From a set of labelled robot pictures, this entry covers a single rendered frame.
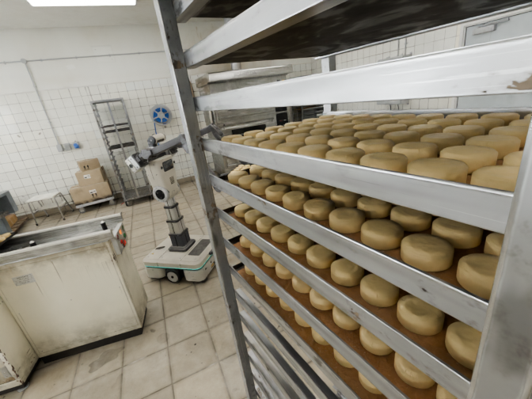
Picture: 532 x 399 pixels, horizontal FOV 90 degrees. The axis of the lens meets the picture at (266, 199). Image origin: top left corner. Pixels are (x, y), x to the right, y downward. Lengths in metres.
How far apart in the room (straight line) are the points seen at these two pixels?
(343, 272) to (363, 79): 0.27
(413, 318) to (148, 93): 5.82
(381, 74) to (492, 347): 0.21
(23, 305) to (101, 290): 0.46
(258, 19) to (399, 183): 0.26
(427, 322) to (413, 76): 0.26
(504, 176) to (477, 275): 0.09
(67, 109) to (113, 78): 0.96
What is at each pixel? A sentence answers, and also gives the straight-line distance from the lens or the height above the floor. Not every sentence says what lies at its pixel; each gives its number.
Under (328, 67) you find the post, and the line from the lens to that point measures 0.89.
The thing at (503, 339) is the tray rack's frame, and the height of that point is 1.43.
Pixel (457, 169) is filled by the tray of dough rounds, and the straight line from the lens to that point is 0.29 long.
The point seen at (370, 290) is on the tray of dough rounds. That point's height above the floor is 1.33.
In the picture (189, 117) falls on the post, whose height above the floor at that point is 1.57.
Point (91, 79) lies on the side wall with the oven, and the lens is 6.01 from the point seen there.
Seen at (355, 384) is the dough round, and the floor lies 1.13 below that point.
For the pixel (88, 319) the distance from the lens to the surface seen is 2.41.
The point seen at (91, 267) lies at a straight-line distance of 2.15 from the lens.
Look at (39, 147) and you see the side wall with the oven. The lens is 6.21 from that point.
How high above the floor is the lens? 1.60
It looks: 22 degrees down
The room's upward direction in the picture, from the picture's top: 8 degrees counter-clockwise
